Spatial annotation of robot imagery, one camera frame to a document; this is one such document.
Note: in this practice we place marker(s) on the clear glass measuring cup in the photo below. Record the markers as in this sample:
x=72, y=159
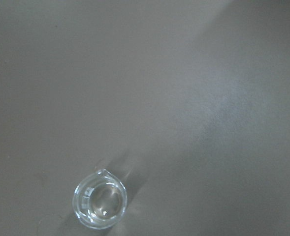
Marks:
x=100, y=200

